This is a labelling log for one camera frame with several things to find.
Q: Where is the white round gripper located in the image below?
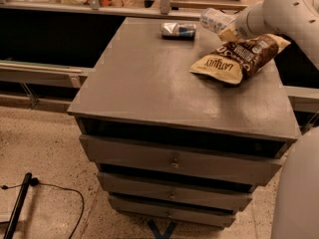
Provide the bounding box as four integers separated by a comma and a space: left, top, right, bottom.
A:
218, 4, 265, 42

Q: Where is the blue label plastic bottle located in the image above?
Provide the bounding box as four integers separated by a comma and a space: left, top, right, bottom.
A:
199, 8, 235, 34

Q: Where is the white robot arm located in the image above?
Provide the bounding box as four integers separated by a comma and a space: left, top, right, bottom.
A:
234, 0, 319, 239

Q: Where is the crushed redbull can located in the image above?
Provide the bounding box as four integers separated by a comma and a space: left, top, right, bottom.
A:
160, 22, 196, 40

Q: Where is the brown yellow chip bag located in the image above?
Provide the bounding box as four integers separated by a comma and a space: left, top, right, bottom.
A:
189, 34, 290, 86

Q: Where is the grey drawer cabinet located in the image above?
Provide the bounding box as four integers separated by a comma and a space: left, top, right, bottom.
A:
69, 18, 300, 216

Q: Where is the top grey drawer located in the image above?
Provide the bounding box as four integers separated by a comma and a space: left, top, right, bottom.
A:
80, 134, 282, 186

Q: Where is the grey drawer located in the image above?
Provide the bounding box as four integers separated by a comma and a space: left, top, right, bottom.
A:
98, 172, 252, 212
109, 195, 235, 228
80, 134, 282, 186

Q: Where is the middle grey drawer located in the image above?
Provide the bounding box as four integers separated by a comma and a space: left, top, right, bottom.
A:
98, 172, 252, 212

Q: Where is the bottom grey drawer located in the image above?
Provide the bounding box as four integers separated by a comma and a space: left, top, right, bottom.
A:
109, 195, 235, 228

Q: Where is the black pole on floor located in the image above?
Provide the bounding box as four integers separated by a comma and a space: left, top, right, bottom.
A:
3, 172, 32, 239

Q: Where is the metal rail frame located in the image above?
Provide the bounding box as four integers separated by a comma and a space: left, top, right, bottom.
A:
0, 0, 253, 22

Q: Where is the black floor cable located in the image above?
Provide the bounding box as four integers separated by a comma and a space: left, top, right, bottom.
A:
0, 181, 86, 239

